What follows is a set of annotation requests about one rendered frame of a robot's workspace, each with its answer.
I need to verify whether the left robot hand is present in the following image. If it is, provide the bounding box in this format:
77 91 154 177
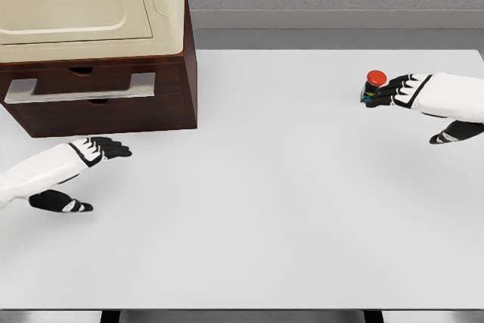
11 135 133 214

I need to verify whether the brown wooden cabinet cream top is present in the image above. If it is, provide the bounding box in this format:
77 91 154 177
0 0 199 139

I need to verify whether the brown drawer with silver handle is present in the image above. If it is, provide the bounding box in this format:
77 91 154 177
0 64 183 105

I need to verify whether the black switch with red button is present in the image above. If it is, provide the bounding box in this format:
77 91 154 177
359 70 388 107

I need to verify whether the plain brown wooden drawer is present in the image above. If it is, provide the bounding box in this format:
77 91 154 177
6 94 191 132

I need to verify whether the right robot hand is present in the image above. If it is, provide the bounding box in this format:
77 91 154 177
364 72 484 146

